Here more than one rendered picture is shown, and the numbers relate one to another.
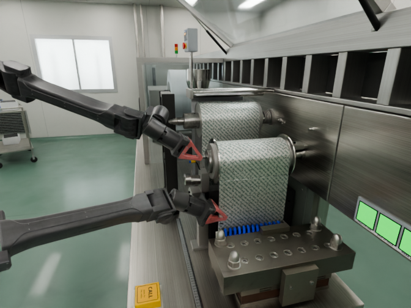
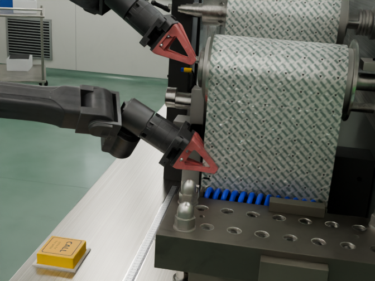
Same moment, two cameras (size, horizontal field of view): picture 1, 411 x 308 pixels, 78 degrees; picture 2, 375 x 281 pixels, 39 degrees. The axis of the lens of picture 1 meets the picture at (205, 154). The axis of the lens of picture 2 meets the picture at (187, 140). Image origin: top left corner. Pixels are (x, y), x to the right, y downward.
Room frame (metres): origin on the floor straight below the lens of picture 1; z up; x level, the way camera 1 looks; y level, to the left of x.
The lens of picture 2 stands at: (-0.16, -0.36, 1.43)
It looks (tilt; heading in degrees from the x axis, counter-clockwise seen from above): 18 degrees down; 22
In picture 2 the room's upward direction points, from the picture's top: 4 degrees clockwise
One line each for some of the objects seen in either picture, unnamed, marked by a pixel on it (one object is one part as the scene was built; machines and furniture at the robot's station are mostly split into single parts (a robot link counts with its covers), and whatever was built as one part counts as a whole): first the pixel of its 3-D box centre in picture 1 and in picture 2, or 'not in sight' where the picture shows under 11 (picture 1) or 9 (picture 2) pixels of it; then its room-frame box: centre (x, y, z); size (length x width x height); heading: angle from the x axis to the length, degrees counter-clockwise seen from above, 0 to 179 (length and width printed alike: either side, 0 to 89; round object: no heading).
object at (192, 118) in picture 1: (191, 120); (217, 11); (1.01, 0.06, 1.33); 0.06 x 0.06 x 0.06; 14
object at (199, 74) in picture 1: (197, 74); not in sight; (1.50, 0.04, 1.50); 0.14 x 0.14 x 0.06
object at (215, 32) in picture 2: (213, 161); (212, 68); (0.77, -0.03, 1.25); 0.15 x 0.01 x 0.15; 13
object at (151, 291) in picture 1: (147, 296); (62, 251); (0.56, 0.17, 0.91); 0.07 x 0.07 x 0.02; 14
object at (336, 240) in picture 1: (336, 240); not in sight; (0.63, -0.39, 1.05); 0.04 x 0.04 x 0.04
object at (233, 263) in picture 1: (234, 258); (184, 214); (0.55, -0.08, 1.05); 0.04 x 0.04 x 0.04
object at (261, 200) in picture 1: (252, 203); (268, 155); (0.74, -0.16, 1.11); 0.23 x 0.01 x 0.18; 104
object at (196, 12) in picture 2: (176, 121); (191, 9); (1.00, 0.12, 1.33); 0.06 x 0.03 x 0.03; 104
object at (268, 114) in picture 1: (263, 117); (359, 22); (1.08, -0.25, 1.33); 0.07 x 0.07 x 0.07; 14
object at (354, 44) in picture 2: (283, 154); (349, 80); (0.83, -0.27, 1.25); 0.15 x 0.01 x 0.15; 13
